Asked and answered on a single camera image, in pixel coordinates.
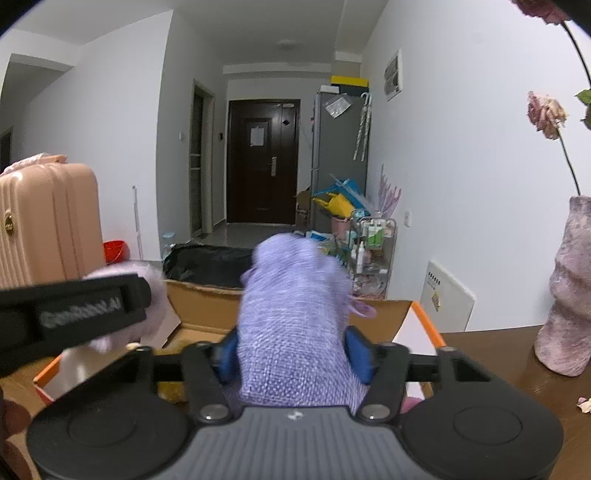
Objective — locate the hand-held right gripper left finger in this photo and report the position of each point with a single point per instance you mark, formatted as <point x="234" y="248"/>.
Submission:
<point x="226" y="360"/>

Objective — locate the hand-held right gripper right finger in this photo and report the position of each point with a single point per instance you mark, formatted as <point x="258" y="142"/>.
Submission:
<point x="358" y="355"/>

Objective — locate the pale pink plush toy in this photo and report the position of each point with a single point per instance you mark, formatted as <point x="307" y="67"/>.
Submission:
<point x="111" y="339"/>

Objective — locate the orange and white cardboard box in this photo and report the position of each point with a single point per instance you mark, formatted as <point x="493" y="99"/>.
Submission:
<point x="203" y="300"/>

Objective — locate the purple knitted pouch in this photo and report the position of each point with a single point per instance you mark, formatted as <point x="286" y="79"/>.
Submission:
<point x="295" y="323"/>

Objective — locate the pink round soft item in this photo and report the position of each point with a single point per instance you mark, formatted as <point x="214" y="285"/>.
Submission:
<point x="413" y="404"/>

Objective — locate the person's left hand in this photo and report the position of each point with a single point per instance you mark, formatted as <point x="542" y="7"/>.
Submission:
<point x="14" y="415"/>

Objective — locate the red bucket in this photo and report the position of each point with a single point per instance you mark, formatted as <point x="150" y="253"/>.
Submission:
<point x="114" y="253"/>

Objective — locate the pink ribbed suitcase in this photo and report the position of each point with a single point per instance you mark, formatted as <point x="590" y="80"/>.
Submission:
<point x="46" y="221"/>

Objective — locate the metal rolling cart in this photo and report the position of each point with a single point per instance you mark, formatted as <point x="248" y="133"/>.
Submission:
<point x="374" y="258"/>

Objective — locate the black bag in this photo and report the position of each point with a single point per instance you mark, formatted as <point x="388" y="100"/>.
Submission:
<point x="203" y="263"/>

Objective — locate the white leaning board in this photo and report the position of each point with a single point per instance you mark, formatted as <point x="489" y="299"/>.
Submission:
<point x="445" y="295"/>

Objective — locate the white mop pole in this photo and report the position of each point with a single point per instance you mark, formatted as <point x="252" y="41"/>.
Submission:
<point x="137" y="221"/>

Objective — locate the clear bottle with blue cap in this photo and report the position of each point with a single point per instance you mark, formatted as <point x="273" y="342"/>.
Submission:
<point x="168" y="242"/>

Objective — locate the pink plastic bucket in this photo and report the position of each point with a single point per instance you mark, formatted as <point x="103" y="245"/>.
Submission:
<point x="340" y="226"/>

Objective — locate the open brown cardboard box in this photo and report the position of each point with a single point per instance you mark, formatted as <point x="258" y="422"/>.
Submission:
<point x="304" y="207"/>

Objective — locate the pink crinkled wrap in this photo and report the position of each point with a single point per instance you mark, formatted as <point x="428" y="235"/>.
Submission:
<point x="25" y="162"/>

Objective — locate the blue plastic rack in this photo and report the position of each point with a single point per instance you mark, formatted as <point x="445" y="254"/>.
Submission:
<point x="353" y="189"/>

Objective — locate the pink feather decoration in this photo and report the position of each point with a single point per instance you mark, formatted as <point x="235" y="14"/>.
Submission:
<point x="388" y="191"/>

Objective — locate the dark brown entrance door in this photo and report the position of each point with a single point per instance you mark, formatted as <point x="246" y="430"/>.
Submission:
<point x="240" y="184"/>

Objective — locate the dark side door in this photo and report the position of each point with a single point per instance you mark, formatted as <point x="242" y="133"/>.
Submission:
<point x="5" y="147"/>

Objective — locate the grey refrigerator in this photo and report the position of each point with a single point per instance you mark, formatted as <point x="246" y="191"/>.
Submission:
<point x="337" y="147"/>

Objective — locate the white striped umbrella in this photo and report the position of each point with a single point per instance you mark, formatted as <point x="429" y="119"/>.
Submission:
<point x="366" y="129"/>
<point x="359" y="134"/>

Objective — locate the purple textured vase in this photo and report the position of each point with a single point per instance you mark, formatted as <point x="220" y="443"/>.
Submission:
<point x="570" y="286"/>

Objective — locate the white paper notice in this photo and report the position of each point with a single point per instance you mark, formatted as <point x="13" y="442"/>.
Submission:
<point x="256" y="137"/>

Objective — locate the fallen pink petal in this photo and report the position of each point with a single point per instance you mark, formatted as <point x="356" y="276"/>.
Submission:
<point x="584" y="405"/>

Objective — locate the clear plastic bag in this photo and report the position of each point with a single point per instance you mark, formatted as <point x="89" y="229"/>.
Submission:
<point x="338" y="105"/>

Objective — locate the yellow and black box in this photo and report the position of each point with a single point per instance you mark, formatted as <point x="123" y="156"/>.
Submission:
<point x="350" y="84"/>

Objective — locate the dried pink rose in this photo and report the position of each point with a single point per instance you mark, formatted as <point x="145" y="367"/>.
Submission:
<point x="547" y="113"/>
<point x="540" y="9"/>

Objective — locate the white wall socket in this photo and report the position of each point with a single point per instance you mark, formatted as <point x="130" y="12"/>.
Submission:
<point x="407" y="218"/>

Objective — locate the interior doorway frame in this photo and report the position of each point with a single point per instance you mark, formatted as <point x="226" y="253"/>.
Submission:
<point x="198" y="157"/>

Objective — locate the white wall electrical panel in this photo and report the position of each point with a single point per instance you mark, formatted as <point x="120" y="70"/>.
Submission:
<point x="393" y="76"/>

